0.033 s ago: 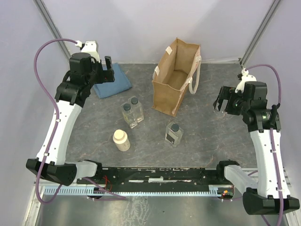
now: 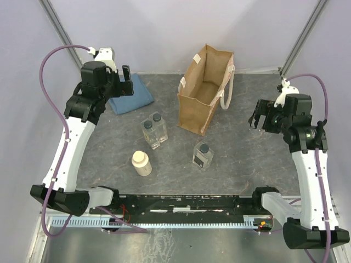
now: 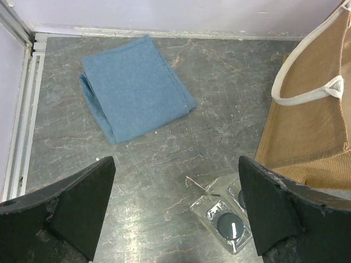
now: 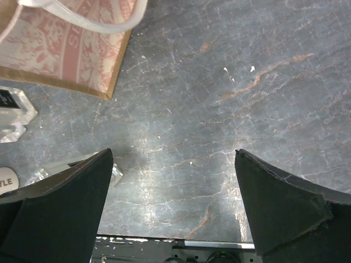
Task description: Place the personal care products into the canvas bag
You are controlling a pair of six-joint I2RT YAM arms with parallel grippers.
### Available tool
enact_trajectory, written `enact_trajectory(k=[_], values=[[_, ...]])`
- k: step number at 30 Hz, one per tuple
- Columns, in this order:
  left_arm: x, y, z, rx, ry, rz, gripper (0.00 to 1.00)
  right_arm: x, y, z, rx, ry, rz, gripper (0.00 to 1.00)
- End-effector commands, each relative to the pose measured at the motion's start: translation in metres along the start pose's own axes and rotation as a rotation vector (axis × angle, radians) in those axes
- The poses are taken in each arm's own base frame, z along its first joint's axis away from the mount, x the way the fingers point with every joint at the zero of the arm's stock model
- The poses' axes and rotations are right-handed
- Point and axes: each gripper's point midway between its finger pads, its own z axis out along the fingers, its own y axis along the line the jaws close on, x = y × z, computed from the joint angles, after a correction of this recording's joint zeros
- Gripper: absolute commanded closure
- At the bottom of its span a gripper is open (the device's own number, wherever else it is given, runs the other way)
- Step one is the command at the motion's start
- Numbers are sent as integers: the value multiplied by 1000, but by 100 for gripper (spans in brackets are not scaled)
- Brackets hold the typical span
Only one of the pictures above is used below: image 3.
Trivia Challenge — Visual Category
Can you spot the clear bottle dark cap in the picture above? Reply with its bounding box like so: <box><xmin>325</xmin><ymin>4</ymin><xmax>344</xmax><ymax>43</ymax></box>
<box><xmin>205</xmin><ymin>173</ymin><xmax>247</xmax><ymax>217</ymax></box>
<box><xmin>190</xmin><ymin>195</ymin><xmax>252</xmax><ymax>255</ymax></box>

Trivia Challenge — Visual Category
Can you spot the folded blue cloth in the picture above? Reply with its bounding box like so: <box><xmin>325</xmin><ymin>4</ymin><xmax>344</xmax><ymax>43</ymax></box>
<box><xmin>79</xmin><ymin>36</ymin><xmax>196</xmax><ymax>145</ymax></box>

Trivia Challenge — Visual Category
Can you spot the aluminium frame rail left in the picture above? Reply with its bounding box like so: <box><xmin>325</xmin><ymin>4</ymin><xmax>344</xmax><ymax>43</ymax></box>
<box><xmin>1</xmin><ymin>1</ymin><xmax>46</xmax><ymax>202</ymax></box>

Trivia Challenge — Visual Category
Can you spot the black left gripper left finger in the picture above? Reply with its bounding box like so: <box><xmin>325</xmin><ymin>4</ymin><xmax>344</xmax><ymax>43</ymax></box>
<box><xmin>1</xmin><ymin>156</ymin><xmax>115</xmax><ymax>261</ymax></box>

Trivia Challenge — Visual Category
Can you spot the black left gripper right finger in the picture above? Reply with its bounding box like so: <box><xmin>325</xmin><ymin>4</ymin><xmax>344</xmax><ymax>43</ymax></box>
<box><xmin>239</xmin><ymin>156</ymin><xmax>350</xmax><ymax>262</ymax></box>

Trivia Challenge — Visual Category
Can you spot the brown canvas bag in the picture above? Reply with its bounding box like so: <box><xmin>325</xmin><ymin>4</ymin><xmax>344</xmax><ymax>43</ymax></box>
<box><xmin>255</xmin><ymin>1</ymin><xmax>350</xmax><ymax>190</ymax></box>

